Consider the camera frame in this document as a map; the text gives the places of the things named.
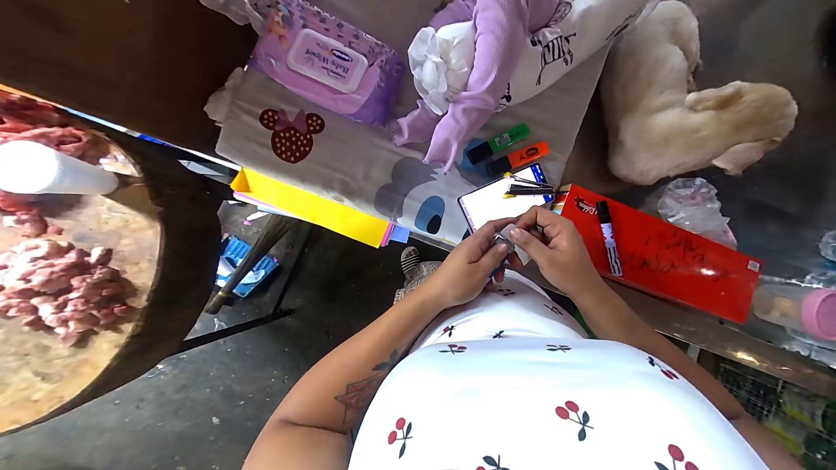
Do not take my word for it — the person's right hand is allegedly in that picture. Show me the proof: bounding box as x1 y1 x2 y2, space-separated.
508 205 603 298

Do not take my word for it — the person's left hand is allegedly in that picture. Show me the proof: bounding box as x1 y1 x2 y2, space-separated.
432 218 516 309

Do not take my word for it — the small light grey piece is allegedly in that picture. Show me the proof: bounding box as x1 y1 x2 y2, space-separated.
498 223 533 266

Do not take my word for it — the small blue metallic object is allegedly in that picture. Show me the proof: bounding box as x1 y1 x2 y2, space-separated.
490 235 512 280

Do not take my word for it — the person's right forearm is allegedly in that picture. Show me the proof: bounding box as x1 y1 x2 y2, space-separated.
570 277 807 470

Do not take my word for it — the person's left forearm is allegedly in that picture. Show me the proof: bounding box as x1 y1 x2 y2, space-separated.
242 281 452 470

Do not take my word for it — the smartphone with white screen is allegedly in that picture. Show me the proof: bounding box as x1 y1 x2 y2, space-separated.
457 163 553 235

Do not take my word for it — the orange highlighter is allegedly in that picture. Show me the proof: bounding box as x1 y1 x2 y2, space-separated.
485 141 550 178

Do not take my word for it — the black and white marker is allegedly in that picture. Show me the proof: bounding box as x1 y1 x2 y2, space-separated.
596 200 623 278

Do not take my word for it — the green highlighter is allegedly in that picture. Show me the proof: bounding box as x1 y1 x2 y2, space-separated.
466 123 530 165

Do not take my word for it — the pink paper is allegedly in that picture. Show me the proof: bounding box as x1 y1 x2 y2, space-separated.
233 191 395 248

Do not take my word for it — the person's body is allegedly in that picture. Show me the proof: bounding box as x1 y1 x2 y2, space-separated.
347 336 775 470

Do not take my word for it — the red box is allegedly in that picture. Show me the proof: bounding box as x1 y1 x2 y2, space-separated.
553 183 763 325

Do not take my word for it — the grey cartoon-print mat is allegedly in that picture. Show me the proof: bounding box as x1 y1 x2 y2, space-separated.
204 0 616 246

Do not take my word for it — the crumpled clear plastic bag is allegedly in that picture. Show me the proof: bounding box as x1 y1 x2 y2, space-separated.
656 178 738 251

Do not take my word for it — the light-coloured dog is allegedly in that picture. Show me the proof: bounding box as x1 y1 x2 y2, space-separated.
599 0 799 186

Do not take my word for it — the white zebra-print cloth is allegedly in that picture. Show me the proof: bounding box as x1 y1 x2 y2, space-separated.
428 0 661 113

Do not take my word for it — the white ruffled cloth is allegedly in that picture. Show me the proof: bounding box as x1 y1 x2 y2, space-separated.
408 23 476 116

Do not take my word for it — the yellow folder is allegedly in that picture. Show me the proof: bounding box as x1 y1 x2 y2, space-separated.
230 167 391 249

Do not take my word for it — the purple baby wipes pack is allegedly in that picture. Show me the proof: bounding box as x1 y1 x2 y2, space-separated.
247 0 406 127

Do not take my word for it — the broom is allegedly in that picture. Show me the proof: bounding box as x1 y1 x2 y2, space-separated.
205 213 296 316

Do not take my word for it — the dark table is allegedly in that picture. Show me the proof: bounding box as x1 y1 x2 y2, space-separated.
562 0 836 398

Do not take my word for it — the clear jar with pink lid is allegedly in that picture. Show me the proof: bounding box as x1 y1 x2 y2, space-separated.
752 278 836 342

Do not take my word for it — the round wooden chopping board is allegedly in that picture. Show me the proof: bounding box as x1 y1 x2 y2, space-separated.
0 91 163 433

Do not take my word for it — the pile of meat pieces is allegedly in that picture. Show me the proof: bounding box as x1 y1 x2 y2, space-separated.
0 238 137 347

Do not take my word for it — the white plastic cylinder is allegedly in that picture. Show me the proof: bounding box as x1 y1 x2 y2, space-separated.
0 140 119 196

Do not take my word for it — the pile of red meat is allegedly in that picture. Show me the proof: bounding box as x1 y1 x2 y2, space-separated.
0 90 112 238

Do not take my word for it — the wire rack with bottles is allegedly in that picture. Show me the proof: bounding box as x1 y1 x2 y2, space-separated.
692 352 836 470

